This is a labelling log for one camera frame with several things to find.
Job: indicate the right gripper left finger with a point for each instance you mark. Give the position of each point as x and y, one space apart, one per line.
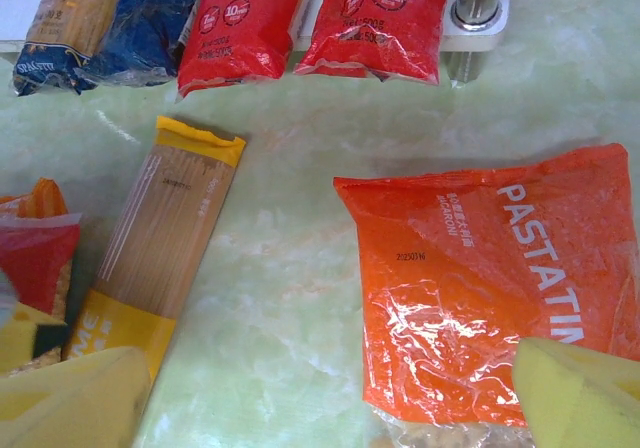
75 403

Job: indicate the red spaghetti bag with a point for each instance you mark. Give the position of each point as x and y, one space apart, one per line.
235 43
380 33

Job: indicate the yellow spaghetti bag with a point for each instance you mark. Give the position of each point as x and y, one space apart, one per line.
160 228

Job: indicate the white two-tier shelf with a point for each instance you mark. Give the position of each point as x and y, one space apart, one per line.
495 28

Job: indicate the large red macaroni bag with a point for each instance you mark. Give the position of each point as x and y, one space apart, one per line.
35 258

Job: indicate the green marbled table mat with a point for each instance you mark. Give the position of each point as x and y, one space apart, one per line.
280 268

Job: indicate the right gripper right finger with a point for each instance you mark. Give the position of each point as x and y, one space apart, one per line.
580 398

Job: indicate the orange macaroni bag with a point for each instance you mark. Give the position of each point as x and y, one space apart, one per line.
450 293

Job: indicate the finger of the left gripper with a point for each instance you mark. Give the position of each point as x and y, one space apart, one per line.
20 338

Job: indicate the blue spaghetti bag with portrait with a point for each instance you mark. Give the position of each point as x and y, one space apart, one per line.
145 33

